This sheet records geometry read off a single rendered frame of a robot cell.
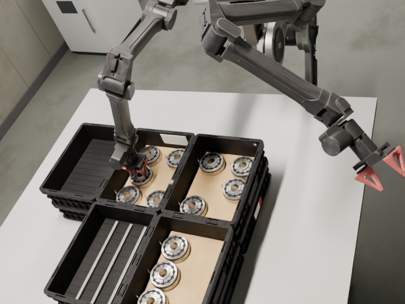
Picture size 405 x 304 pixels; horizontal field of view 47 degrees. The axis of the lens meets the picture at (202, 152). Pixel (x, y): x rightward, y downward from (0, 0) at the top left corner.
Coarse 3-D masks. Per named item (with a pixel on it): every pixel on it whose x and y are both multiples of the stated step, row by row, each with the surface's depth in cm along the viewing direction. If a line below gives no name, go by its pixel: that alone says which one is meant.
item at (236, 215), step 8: (200, 136) 196; (208, 136) 194; (216, 136) 193; (224, 136) 192; (232, 136) 191; (192, 144) 194; (256, 152) 182; (184, 160) 189; (256, 160) 179; (256, 168) 180; (176, 176) 185; (248, 176) 175; (176, 184) 183; (248, 184) 173; (168, 192) 180; (168, 200) 178; (240, 208) 168; (184, 216) 171; (192, 216) 170; (200, 216) 169; (232, 224) 164
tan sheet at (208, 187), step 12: (228, 156) 198; (240, 156) 196; (228, 168) 193; (204, 180) 193; (216, 180) 191; (192, 192) 190; (204, 192) 189; (216, 192) 187; (216, 204) 183; (228, 204) 182; (204, 216) 181; (216, 216) 180; (228, 216) 178
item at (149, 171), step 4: (148, 168) 201; (148, 172) 200; (132, 176) 201; (148, 176) 198; (132, 180) 199; (136, 180) 198; (140, 180) 198; (144, 180) 198; (148, 180) 197; (136, 184) 197; (140, 184) 197
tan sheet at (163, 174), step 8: (168, 152) 209; (160, 160) 207; (152, 168) 205; (160, 168) 203; (168, 168) 202; (160, 176) 201; (168, 176) 199; (128, 184) 202; (152, 184) 199; (160, 184) 198; (168, 184) 196; (144, 192) 197; (144, 200) 194
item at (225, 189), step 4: (228, 180) 185; (232, 180) 185; (236, 180) 184; (240, 180) 184; (244, 180) 183; (224, 184) 185; (228, 184) 184; (240, 184) 183; (244, 184) 183; (224, 188) 184; (228, 188) 183; (224, 192) 182; (228, 192) 181; (240, 192) 180; (228, 196) 180; (232, 196) 180; (236, 196) 180
